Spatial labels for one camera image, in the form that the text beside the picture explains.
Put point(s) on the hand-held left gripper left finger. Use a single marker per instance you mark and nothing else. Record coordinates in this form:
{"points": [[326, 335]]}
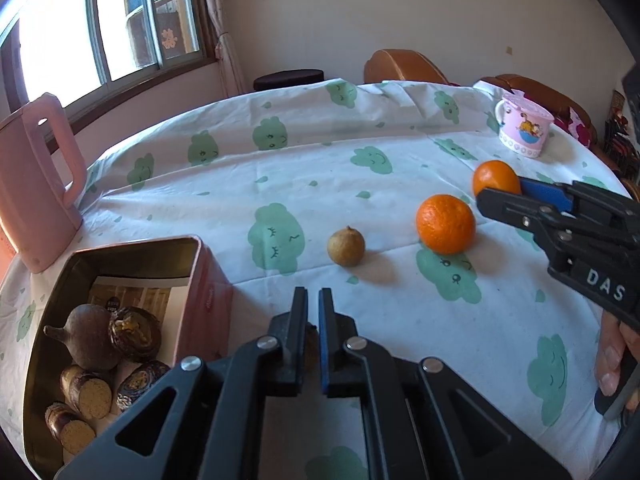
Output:
{"points": [[295, 350]]}

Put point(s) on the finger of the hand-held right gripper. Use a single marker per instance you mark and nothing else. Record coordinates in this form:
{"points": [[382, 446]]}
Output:
{"points": [[545, 194], [525, 215]]}

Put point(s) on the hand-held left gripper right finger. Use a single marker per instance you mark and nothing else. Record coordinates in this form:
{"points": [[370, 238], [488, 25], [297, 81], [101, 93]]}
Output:
{"points": [[327, 350]]}

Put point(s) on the small smooth orange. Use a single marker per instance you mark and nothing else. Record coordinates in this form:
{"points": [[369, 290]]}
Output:
{"points": [[495, 176]]}

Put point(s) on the pink tin box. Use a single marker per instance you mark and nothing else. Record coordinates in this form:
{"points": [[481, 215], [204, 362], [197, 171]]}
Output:
{"points": [[210, 280]]}

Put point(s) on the dark brown round pastry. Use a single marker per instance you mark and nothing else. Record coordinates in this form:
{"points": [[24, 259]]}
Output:
{"points": [[142, 382]]}

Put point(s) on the person's right hand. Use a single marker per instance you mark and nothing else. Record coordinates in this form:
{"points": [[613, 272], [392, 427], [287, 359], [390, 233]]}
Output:
{"points": [[609, 355]]}

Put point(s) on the pink cartoon cup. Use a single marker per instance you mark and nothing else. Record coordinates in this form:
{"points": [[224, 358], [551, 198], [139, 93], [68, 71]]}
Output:
{"points": [[525, 127]]}

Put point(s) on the red floral cloth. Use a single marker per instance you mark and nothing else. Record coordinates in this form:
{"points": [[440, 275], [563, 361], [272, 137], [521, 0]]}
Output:
{"points": [[575, 127]]}

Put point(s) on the large mandarin orange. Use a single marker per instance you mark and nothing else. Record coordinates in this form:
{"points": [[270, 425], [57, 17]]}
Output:
{"points": [[445, 223]]}

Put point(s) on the brown longan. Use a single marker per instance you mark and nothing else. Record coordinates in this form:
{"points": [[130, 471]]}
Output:
{"points": [[346, 246]]}

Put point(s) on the printed paper sheet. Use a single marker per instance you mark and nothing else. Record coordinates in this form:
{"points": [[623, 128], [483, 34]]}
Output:
{"points": [[150, 300]]}

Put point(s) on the dark water chestnut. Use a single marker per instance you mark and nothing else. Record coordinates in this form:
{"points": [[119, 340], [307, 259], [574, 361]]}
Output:
{"points": [[134, 329]]}

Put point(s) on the white green-cloud tablecloth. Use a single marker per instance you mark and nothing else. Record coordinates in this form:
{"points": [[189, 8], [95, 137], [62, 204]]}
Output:
{"points": [[310, 170]]}

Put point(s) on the brown round stemmed fruit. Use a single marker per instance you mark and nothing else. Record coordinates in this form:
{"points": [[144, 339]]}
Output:
{"points": [[92, 335]]}

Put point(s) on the dark round stool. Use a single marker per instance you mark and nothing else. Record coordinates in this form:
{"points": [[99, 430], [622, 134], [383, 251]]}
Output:
{"points": [[287, 80]]}

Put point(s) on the pink electric kettle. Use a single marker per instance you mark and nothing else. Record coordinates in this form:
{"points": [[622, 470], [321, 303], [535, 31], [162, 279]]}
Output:
{"points": [[35, 185]]}

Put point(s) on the pale patterned curtain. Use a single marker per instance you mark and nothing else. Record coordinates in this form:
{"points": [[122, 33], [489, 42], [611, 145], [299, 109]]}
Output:
{"points": [[225, 25]]}

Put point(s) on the flower window sticker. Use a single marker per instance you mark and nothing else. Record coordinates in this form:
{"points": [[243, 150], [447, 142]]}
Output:
{"points": [[169, 38]]}

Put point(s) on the sliding glass window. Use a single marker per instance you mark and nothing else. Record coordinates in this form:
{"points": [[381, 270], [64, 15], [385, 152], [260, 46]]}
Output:
{"points": [[65, 25]]}

